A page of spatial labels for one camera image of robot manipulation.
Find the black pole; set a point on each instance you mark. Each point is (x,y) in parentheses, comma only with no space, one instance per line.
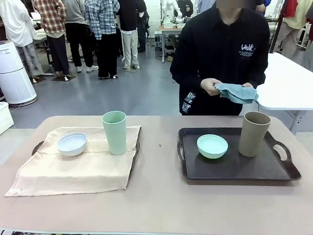
(276,31)

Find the person's left forearm black sleeve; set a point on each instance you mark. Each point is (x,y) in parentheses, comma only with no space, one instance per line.
(259,78)

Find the bystander in grey top black trousers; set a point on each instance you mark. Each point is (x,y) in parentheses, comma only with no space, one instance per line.
(75,36)

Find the bystander in beige trousers red top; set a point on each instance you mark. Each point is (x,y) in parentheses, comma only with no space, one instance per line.
(293,29)

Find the bystander in black top cream trousers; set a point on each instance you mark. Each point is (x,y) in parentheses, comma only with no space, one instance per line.
(129,41)

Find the bystander in red plaid shirt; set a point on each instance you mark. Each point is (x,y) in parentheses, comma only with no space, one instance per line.
(50,14)

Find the bystander in white shirt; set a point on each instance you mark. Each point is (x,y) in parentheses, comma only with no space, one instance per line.
(17,22)

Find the bystander in blue plaid shirt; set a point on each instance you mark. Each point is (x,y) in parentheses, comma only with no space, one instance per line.
(102,19)

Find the white box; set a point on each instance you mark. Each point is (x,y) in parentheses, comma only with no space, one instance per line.
(5,117)

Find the brown tall cup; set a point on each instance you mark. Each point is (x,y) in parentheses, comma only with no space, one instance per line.
(252,139)

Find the light green bowl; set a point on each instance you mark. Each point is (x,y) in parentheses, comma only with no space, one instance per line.
(212,147)

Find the beige cloth mat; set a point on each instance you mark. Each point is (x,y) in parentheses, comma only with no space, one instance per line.
(73,171)

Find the person's left hand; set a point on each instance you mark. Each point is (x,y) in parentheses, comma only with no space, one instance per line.
(247,85)

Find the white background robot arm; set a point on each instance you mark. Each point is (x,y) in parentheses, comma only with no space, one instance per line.
(168,12)

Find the cardboard box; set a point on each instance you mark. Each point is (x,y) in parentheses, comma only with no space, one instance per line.
(170,58)

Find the person in black jacket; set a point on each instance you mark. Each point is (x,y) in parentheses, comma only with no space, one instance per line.
(220,49)

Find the white bowl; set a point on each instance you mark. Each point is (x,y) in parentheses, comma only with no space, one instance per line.
(72,147)

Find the blue-grey cloth mat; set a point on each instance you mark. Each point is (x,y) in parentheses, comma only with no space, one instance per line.
(238,94)

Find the light green tall cup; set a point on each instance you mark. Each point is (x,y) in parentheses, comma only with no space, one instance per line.
(116,137)

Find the white side table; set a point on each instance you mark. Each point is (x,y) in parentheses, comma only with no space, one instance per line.
(288,80)

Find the background workbench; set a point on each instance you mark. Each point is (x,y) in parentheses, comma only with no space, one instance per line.
(171,29)

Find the white air purifier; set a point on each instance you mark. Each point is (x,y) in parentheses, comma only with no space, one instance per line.
(14,80)

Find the person's right forearm black sleeve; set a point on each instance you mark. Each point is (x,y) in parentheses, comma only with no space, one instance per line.
(185,76)

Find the person's right hand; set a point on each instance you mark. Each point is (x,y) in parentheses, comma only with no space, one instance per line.
(209,86)

